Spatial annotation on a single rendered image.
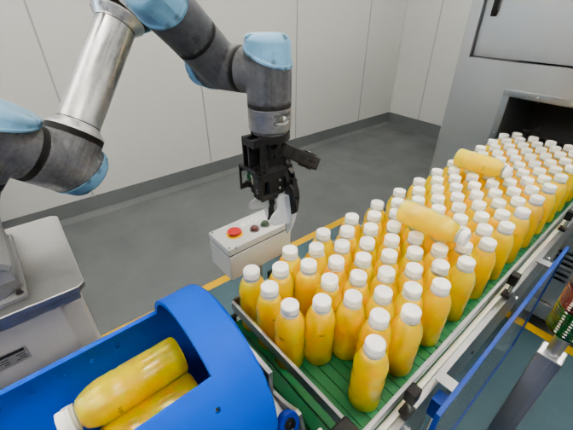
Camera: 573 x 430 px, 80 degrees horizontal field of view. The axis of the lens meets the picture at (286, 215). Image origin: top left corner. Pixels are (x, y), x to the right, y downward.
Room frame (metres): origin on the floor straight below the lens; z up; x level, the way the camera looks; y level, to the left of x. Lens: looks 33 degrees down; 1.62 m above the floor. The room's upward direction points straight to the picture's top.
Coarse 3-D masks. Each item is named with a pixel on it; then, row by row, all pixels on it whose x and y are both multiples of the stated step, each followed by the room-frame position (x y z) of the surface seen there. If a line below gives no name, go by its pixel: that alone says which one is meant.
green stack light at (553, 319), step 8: (552, 312) 0.38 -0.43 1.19; (560, 312) 0.36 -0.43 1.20; (552, 320) 0.37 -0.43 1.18; (560, 320) 0.36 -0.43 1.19; (568, 320) 0.35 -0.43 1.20; (552, 328) 0.36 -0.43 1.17; (560, 328) 0.35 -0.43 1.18; (568, 328) 0.34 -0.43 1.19; (560, 336) 0.35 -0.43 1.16; (568, 336) 0.34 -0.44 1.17
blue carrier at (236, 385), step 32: (192, 288) 0.39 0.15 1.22; (160, 320) 0.42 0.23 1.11; (192, 320) 0.32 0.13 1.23; (224, 320) 0.32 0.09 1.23; (96, 352) 0.35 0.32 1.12; (128, 352) 0.38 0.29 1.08; (192, 352) 0.42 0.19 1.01; (224, 352) 0.28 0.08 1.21; (32, 384) 0.29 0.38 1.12; (64, 384) 0.31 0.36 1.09; (224, 384) 0.25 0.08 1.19; (256, 384) 0.26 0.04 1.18; (0, 416) 0.26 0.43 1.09; (32, 416) 0.28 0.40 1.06; (160, 416) 0.21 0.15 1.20; (192, 416) 0.21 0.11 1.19; (224, 416) 0.22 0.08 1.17; (256, 416) 0.24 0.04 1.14
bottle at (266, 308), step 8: (280, 296) 0.54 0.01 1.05; (256, 304) 0.53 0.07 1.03; (264, 304) 0.52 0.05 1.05; (272, 304) 0.52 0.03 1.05; (280, 304) 0.52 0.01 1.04; (256, 312) 0.53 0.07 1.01; (264, 312) 0.51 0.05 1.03; (272, 312) 0.51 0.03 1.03; (264, 320) 0.51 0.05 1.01; (272, 320) 0.51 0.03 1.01; (264, 328) 0.51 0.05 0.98; (272, 328) 0.51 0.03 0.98; (272, 336) 0.51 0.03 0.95
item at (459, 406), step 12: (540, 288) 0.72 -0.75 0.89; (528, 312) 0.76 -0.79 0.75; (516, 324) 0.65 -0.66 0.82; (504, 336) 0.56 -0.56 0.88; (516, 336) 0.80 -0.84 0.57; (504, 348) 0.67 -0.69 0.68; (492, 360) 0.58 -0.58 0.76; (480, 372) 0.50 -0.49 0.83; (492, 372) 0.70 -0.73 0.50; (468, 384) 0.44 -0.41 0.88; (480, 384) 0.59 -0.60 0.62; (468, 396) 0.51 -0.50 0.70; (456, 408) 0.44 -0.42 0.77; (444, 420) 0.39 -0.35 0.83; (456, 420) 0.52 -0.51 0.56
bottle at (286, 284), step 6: (288, 270) 0.61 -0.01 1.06; (270, 276) 0.60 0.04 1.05; (276, 276) 0.59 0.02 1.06; (288, 276) 0.60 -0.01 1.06; (282, 282) 0.58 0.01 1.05; (288, 282) 0.59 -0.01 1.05; (282, 288) 0.58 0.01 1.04; (288, 288) 0.58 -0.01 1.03; (282, 294) 0.57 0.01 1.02; (288, 294) 0.58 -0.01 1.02
